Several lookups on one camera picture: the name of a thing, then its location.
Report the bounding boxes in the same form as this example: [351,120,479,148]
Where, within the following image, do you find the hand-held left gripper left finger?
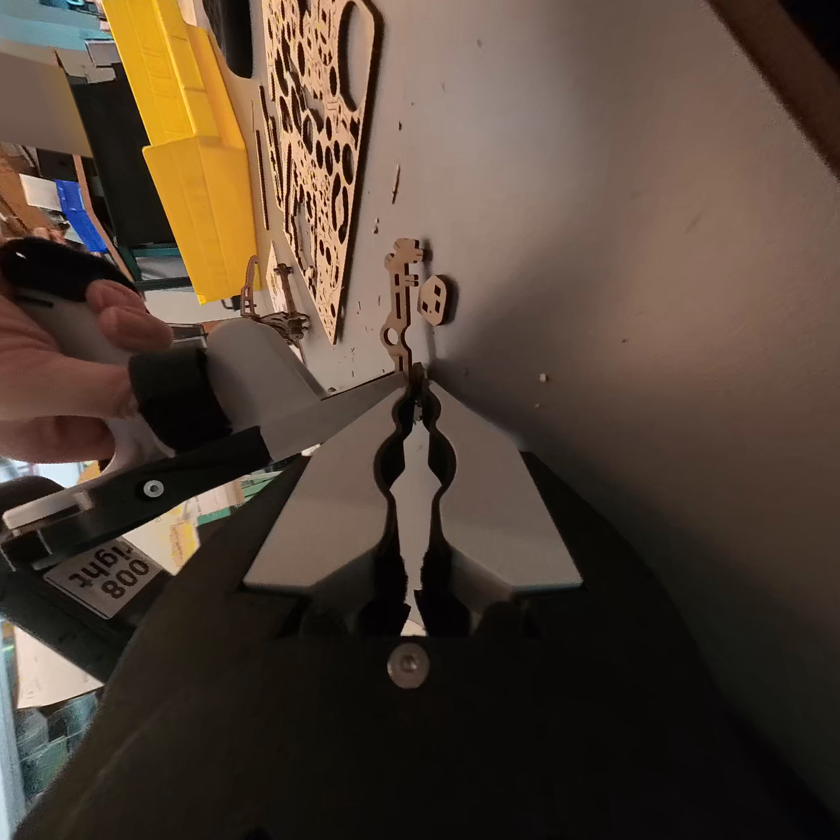
[243,386,421,634]

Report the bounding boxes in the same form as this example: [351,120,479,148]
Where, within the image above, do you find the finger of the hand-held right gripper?
[207,319,413,462]

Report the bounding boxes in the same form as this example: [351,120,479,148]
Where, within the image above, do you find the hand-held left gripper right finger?
[415,382,585,636]

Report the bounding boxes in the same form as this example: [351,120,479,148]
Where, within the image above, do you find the long notched wooden part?
[381,238,426,375]

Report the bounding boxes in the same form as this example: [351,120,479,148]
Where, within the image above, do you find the small wooden model assembly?
[259,262,311,347]

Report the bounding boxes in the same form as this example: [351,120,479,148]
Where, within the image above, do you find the person's right hand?
[0,277,175,463]

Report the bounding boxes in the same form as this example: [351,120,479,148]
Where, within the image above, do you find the curved wooden part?
[238,256,262,317]

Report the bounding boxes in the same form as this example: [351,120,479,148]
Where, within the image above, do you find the laser-cut plywood sheet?
[262,0,385,345]

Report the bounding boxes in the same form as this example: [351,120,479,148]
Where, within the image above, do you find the scattered wood chips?
[371,217,549,385]

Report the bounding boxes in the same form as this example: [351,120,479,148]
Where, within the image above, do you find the yellow plastic bin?
[101,0,263,306]

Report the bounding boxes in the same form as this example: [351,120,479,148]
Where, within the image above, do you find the wooden plate with square holes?
[417,274,455,327]

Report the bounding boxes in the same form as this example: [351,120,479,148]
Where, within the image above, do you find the black mesh pad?
[202,0,256,78]

